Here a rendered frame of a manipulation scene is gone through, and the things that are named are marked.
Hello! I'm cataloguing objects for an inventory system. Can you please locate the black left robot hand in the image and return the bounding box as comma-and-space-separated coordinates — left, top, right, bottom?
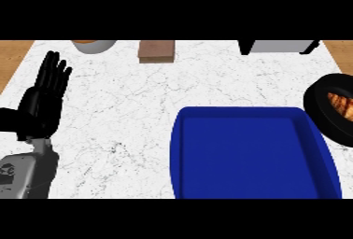
0, 50, 74, 142

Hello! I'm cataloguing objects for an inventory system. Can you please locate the blue tray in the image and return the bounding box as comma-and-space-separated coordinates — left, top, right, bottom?
169, 105, 343, 200

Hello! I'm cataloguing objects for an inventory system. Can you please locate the black pot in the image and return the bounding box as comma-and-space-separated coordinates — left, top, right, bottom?
302, 73, 353, 148

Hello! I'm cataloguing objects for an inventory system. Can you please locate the brown croissant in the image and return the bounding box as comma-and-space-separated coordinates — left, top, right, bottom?
327, 91, 353, 121

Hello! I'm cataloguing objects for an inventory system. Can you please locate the grey bowl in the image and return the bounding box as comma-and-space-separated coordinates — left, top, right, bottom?
71, 40, 118, 55

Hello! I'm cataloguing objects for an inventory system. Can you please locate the brown wooden block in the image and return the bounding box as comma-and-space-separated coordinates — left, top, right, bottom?
136, 40, 178, 64

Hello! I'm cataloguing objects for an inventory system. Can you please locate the grey appliance with black legs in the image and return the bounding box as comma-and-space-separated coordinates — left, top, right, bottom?
238, 40, 322, 56

